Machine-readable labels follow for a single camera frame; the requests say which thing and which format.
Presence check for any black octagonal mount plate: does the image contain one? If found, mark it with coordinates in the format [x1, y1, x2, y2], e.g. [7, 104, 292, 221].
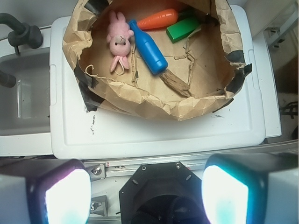
[119, 163, 209, 224]

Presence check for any green toy block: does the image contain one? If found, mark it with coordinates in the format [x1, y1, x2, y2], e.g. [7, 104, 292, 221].
[166, 17, 201, 43]

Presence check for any pink plush bunny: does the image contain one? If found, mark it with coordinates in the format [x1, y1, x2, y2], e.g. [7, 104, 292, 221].
[106, 11, 134, 76]

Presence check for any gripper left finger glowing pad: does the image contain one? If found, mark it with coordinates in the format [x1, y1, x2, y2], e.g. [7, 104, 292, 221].
[0, 159, 91, 224]

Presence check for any white plastic bin lid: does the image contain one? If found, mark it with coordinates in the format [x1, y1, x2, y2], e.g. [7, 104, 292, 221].
[50, 5, 267, 159]

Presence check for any grey sink basin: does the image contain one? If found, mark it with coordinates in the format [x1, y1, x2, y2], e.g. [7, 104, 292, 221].
[0, 48, 50, 136]

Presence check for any aluminium extrusion rail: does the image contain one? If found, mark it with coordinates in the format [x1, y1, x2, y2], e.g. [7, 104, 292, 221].
[83, 140, 299, 181]

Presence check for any blue toy bottle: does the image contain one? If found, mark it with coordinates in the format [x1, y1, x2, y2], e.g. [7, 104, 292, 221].
[128, 20, 168, 75]

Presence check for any crumpled brown paper bag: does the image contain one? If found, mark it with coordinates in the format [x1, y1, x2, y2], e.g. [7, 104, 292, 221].
[63, 0, 252, 121]

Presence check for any brown wood chip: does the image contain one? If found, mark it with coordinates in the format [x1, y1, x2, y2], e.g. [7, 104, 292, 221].
[160, 69, 191, 97]

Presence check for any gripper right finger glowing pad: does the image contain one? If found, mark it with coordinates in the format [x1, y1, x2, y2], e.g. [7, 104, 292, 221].
[201, 153, 299, 224]

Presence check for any orange toy carrot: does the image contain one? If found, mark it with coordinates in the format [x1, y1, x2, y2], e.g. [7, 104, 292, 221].
[137, 8, 179, 30]

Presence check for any black faucet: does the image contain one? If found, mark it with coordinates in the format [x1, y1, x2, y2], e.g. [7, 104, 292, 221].
[0, 13, 43, 56]

